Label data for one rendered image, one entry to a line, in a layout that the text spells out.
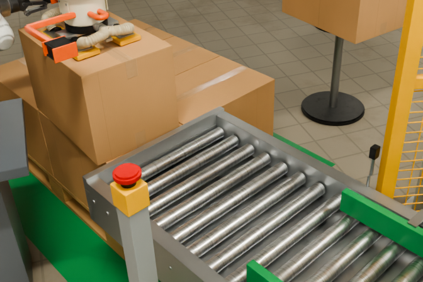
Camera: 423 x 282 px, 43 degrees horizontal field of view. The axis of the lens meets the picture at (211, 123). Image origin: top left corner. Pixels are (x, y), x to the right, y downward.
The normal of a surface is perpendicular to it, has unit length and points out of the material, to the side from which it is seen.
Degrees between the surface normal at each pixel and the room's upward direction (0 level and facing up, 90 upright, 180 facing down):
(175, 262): 90
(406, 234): 90
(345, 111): 0
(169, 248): 0
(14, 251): 90
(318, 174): 90
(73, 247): 0
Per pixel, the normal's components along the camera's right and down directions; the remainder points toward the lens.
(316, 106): -0.04, -0.84
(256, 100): 0.68, 0.38
